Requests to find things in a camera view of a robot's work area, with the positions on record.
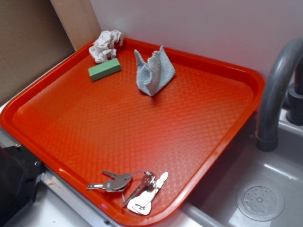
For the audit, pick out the grey toy sink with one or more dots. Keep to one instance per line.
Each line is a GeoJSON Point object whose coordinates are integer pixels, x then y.
{"type": "Point", "coordinates": [247, 187]}

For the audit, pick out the grey curved faucet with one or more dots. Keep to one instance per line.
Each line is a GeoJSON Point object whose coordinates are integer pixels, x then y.
{"type": "Point", "coordinates": [275, 94]}

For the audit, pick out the red plastic tray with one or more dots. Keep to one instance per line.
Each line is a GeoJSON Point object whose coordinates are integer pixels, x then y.
{"type": "Point", "coordinates": [78, 127]}

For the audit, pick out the black faucet handle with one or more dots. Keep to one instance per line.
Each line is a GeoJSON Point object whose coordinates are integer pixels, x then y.
{"type": "Point", "coordinates": [295, 96]}

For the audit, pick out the crumpled white paper towel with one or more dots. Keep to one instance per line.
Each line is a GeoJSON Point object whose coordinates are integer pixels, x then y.
{"type": "Point", "coordinates": [103, 49]}

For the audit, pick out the light blue cloth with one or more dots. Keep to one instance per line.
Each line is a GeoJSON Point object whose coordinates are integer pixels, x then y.
{"type": "Point", "coordinates": [154, 74]}

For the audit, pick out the silver key bunch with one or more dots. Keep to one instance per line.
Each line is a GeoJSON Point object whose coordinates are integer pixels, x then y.
{"type": "Point", "coordinates": [140, 201]}

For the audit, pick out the brown cardboard panel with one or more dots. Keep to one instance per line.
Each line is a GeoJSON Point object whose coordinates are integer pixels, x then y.
{"type": "Point", "coordinates": [32, 41]}

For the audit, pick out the green rectangular block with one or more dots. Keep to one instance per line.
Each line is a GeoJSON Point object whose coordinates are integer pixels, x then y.
{"type": "Point", "coordinates": [104, 69]}

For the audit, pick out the wooden board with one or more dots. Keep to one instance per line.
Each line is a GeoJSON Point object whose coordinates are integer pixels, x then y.
{"type": "Point", "coordinates": [78, 20]}

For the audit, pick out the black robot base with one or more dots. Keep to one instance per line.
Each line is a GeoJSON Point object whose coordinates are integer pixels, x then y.
{"type": "Point", "coordinates": [20, 174]}

